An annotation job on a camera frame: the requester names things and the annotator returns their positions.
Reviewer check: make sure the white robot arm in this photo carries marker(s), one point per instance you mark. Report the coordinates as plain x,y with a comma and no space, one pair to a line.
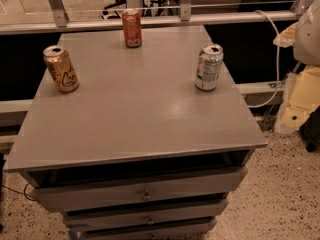
301,95

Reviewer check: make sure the green white 7up can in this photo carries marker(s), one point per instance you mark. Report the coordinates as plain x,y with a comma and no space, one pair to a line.
208,67

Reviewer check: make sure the orange red soda can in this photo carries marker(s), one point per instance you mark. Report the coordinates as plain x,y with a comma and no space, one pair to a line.
132,28

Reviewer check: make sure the yellow LaCroix can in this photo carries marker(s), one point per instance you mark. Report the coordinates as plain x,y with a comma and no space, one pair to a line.
60,67

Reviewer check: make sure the grey drawer cabinet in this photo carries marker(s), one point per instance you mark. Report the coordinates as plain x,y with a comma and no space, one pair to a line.
137,113

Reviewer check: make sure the top grey drawer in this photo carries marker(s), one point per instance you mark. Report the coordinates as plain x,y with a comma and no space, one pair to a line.
147,189

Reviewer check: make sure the grey drawer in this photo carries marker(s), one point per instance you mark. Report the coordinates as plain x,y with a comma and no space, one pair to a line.
144,214
156,231
147,189

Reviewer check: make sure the middle grey drawer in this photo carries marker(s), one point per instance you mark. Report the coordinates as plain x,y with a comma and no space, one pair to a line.
144,214

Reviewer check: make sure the bottom grey drawer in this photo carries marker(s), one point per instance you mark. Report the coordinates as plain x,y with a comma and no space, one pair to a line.
156,231

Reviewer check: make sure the metal railing frame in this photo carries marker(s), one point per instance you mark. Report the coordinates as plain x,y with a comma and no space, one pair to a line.
41,16

